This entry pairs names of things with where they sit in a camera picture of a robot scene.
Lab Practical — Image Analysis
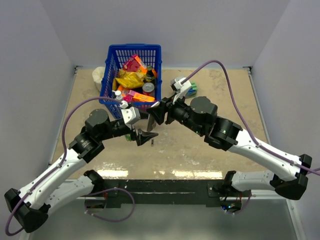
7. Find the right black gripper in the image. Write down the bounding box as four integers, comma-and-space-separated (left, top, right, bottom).
147, 91, 205, 136

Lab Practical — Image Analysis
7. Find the grey remote control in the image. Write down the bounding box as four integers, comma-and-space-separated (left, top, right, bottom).
146, 114, 157, 132

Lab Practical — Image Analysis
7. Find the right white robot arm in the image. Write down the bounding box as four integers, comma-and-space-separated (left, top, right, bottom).
147, 96, 312, 200

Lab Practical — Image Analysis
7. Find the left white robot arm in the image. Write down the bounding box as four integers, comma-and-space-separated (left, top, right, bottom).
4, 107, 158, 233

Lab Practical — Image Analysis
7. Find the green small item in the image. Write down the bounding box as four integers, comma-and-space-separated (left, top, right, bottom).
125, 134, 132, 142

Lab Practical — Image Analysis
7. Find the metal tin can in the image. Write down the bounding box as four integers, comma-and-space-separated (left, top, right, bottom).
142, 82, 155, 97

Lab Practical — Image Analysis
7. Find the dark sauce bottle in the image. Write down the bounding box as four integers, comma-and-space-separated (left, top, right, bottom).
145, 65, 156, 84

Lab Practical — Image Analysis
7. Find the sponge pack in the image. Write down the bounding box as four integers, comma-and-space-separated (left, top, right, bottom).
185, 81, 198, 98

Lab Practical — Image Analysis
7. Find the yellow chips bag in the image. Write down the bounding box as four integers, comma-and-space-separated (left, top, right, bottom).
114, 69, 146, 89

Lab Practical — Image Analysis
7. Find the white pump bottle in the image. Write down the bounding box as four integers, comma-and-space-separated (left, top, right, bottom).
112, 90, 124, 102

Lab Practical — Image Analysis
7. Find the blue plastic basket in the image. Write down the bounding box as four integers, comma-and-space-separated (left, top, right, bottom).
100, 43, 162, 111

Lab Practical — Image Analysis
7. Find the pink orange snack box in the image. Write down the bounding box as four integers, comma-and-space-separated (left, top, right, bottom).
122, 54, 147, 74

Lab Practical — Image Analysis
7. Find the white paper roll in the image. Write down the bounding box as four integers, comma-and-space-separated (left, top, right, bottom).
91, 66, 105, 92

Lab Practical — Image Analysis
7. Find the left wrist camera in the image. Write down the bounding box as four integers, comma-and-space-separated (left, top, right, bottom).
120, 100, 141, 128

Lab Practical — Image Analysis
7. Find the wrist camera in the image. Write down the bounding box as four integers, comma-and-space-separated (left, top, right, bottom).
120, 100, 141, 128
170, 77, 192, 104

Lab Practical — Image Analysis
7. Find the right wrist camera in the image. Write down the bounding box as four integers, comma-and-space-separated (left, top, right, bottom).
170, 77, 192, 104

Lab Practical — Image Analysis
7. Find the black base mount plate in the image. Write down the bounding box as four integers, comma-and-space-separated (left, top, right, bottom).
90, 179, 250, 208

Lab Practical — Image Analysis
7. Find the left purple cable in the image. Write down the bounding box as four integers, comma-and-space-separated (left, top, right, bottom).
4, 96, 128, 237

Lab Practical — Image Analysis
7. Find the purple cable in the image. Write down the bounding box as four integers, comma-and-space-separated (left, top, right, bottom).
4, 96, 128, 237
183, 59, 320, 175

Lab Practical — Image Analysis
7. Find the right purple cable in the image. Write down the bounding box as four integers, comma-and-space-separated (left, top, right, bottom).
183, 59, 320, 175

